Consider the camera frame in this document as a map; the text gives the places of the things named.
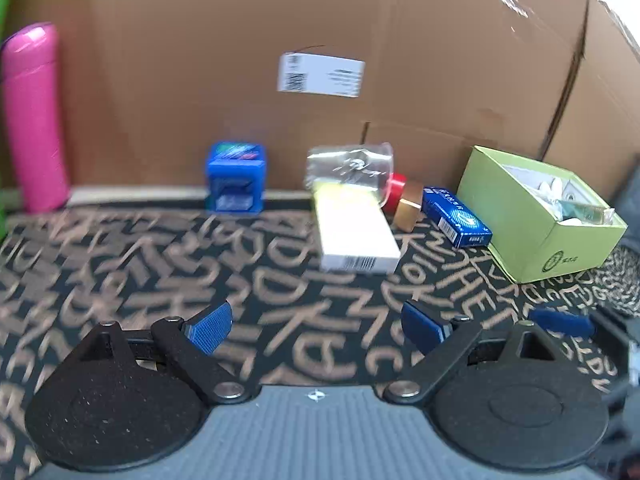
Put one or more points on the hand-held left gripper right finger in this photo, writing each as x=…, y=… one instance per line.
x=424, y=327

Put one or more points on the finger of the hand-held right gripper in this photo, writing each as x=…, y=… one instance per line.
x=560, y=322

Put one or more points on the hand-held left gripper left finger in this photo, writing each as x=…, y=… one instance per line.
x=210, y=327

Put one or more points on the light green cardboard box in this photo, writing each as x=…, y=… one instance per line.
x=525, y=240

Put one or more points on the clear plastic packet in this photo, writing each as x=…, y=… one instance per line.
x=582, y=210

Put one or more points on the small gold box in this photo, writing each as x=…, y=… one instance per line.
x=407, y=207

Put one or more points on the white cotton glove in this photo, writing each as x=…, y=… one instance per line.
x=550, y=186

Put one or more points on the black letter patterned mat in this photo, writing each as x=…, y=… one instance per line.
x=150, y=270

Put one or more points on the flat blue box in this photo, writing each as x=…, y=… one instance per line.
x=455, y=217

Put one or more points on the white box with yellow top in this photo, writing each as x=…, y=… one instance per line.
x=355, y=230

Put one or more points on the red round cap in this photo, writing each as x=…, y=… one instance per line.
x=396, y=190

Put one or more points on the blue cube box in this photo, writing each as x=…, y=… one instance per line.
x=235, y=180

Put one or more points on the clear plastic cup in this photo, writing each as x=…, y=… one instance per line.
x=350, y=162

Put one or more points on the large cardboard box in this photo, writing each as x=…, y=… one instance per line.
x=200, y=60

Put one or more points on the pink insulated bottle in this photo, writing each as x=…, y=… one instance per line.
x=35, y=120

